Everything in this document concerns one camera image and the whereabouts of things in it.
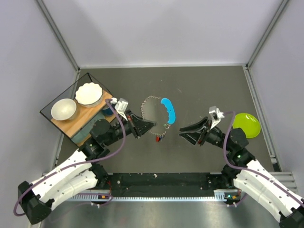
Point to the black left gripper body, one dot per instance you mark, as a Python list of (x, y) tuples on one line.
[(128, 127)]

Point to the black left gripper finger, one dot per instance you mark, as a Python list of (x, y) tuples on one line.
[(140, 131), (140, 123)]

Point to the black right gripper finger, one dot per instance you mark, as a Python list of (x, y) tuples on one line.
[(197, 127), (193, 138)]

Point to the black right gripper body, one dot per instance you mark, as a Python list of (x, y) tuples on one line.
[(215, 137)]

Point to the blue handled metal keyring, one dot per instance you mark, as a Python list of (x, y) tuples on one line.
[(159, 110)]

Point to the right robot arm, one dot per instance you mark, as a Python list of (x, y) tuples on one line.
[(246, 173)]

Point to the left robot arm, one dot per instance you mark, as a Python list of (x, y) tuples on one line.
[(79, 172)]

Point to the dark blue mug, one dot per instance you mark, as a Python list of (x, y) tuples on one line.
[(106, 111)]

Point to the lime green plate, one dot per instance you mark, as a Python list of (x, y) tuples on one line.
[(248, 123)]

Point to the pale green rectangular tray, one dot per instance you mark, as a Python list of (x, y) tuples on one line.
[(80, 136)]

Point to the white scalloped bowl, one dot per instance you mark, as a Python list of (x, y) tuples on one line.
[(89, 95)]

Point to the white round bowl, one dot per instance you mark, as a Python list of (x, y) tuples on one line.
[(64, 109)]

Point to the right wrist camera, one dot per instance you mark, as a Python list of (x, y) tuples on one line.
[(216, 116)]

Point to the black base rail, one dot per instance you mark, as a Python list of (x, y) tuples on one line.
[(164, 184)]

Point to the black wire wooden shelf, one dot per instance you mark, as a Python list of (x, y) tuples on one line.
[(85, 117)]

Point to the white cable duct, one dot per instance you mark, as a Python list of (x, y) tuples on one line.
[(218, 196)]

